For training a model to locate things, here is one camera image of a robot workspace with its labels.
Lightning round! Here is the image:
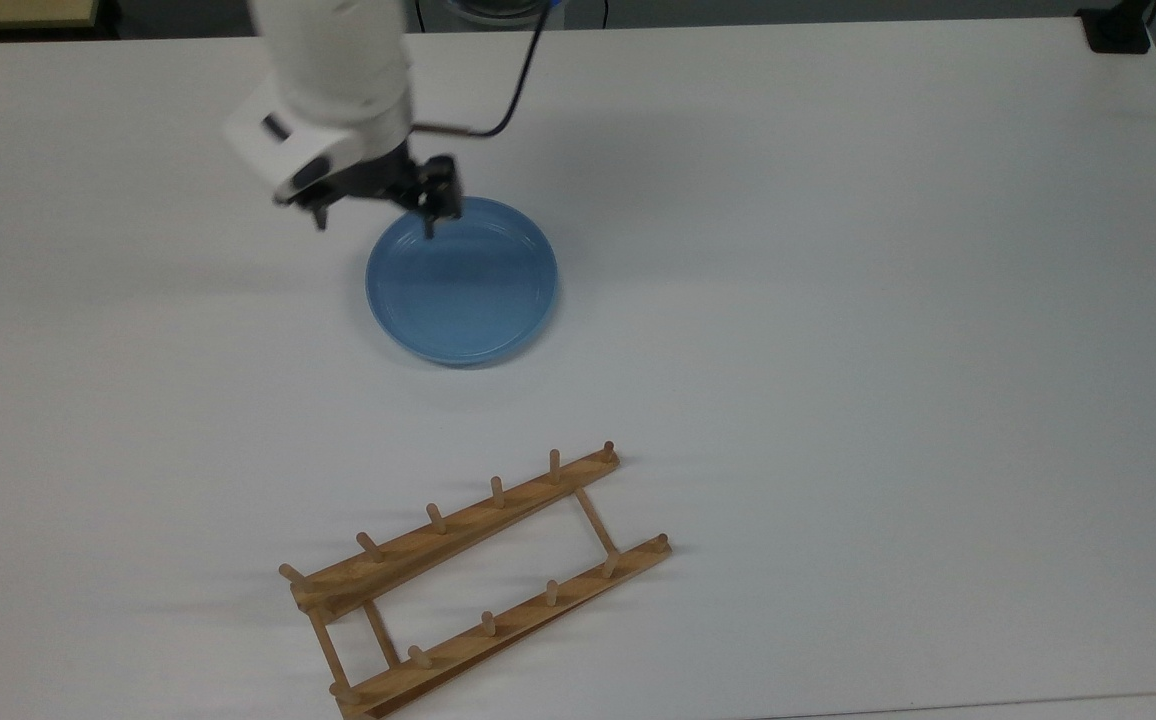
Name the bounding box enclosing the blue round plate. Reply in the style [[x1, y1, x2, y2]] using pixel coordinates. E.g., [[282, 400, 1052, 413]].
[[365, 195, 560, 368]]

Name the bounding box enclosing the yellowish wooden board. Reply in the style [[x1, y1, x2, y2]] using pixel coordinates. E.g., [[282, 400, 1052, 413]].
[[0, 0, 101, 33]]

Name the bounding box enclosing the wooden plate rack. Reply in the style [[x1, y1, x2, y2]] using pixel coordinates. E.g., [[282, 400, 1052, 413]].
[[278, 440, 674, 720]]

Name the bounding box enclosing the black camera stand clamp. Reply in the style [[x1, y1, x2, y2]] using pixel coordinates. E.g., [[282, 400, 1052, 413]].
[[1076, 0, 1156, 56]]

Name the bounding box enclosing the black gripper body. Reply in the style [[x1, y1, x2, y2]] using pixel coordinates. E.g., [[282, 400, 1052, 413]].
[[278, 143, 465, 221]]

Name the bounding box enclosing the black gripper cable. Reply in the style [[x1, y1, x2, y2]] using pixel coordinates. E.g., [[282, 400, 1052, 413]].
[[412, 0, 551, 139]]

